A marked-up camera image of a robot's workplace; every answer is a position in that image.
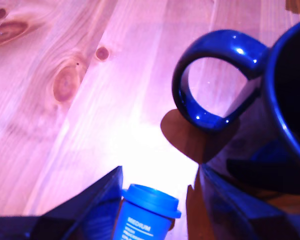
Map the blue coffee capsule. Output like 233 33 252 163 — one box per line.
111 183 182 240

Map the dark blue ceramic mug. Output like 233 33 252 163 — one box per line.
171 18 300 196

